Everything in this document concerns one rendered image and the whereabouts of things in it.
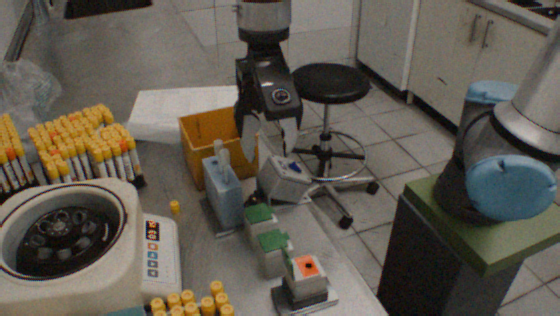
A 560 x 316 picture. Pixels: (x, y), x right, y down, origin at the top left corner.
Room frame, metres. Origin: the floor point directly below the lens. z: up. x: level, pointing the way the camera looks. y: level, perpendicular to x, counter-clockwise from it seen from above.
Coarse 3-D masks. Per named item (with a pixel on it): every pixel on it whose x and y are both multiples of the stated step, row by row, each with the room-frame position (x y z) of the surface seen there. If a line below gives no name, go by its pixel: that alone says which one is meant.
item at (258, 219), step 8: (248, 208) 0.54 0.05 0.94; (256, 208) 0.54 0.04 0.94; (264, 208) 0.54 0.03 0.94; (272, 208) 0.54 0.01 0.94; (248, 216) 0.52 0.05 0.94; (256, 216) 0.52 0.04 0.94; (264, 216) 0.52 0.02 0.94; (272, 216) 0.52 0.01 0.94; (248, 224) 0.51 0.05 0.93; (256, 224) 0.50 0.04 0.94; (264, 224) 0.51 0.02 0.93; (272, 224) 0.51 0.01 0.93; (248, 232) 0.52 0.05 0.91; (256, 232) 0.50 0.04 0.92; (264, 232) 0.51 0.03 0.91; (248, 240) 0.52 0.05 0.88; (256, 248) 0.50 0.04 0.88
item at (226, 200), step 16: (208, 160) 0.62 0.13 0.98; (208, 176) 0.59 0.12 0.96; (224, 176) 0.58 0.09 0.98; (208, 192) 0.61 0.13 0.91; (224, 192) 0.54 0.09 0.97; (240, 192) 0.55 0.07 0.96; (208, 208) 0.60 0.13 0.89; (224, 208) 0.54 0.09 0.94; (240, 208) 0.55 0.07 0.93; (224, 224) 0.54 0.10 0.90; (240, 224) 0.55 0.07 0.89
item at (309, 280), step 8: (304, 256) 0.42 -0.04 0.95; (296, 264) 0.41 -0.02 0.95; (304, 264) 0.41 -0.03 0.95; (312, 264) 0.41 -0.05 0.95; (296, 272) 0.39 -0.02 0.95; (304, 272) 0.39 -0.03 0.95; (312, 272) 0.39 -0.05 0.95; (320, 272) 0.39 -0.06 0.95; (288, 280) 0.40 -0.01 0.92; (296, 280) 0.38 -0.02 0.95; (304, 280) 0.38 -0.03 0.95; (312, 280) 0.39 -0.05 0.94; (320, 280) 0.39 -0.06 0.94; (296, 288) 0.38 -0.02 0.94; (304, 288) 0.38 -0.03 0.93; (312, 288) 0.39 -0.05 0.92; (320, 288) 0.39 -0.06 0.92; (296, 296) 0.38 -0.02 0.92
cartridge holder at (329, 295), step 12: (276, 288) 0.41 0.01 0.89; (288, 288) 0.40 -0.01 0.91; (276, 300) 0.39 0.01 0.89; (288, 300) 0.39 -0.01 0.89; (300, 300) 0.38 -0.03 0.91; (312, 300) 0.38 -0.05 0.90; (324, 300) 0.39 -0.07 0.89; (336, 300) 0.39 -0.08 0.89; (288, 312) 0.37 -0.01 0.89; (300, 312) 0.37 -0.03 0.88
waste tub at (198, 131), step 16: (208, 112) 0.80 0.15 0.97; (224, 112) 0.81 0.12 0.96; (192, 128) 0.79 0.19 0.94; (208, 128) 0.80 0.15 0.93; (224, 128) 0.81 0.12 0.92; (192, 144) 0.78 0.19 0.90; (208, 144) 0.80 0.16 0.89; (224, 144) 0.68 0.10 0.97; (240, 144) 0.69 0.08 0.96; (256, 144) 0.71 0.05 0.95; (192, 160) 0.68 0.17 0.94; (240, 160) 0.69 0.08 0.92; (256, 160) 0.71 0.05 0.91; (192, 176) 0.70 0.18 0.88; (240, 176) 0.69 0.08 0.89
